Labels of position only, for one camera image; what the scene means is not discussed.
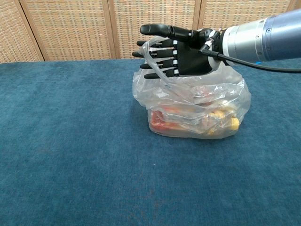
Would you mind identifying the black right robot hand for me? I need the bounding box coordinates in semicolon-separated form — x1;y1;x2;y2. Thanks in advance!
132;23;227;80

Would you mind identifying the clear plastic shopping bag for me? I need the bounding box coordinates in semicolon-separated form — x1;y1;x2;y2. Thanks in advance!
133;37;252;140

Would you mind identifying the black and red box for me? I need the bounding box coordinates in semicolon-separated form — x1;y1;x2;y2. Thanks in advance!
192;86;214;104

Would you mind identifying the red orange snack package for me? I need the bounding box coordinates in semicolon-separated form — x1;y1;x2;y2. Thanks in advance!
150;107;203;133

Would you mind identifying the bottle with yellow cap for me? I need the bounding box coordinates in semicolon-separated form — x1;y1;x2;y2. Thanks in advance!
204;110;240;137

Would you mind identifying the woven rattan folding screen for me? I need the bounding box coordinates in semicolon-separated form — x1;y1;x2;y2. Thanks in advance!
0;0;301;64

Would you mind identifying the blue table cloth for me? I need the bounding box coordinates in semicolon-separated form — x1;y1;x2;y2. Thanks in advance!
0;55;301;226

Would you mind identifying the black right hand cable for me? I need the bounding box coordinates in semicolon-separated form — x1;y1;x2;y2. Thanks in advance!
199;44;301;73

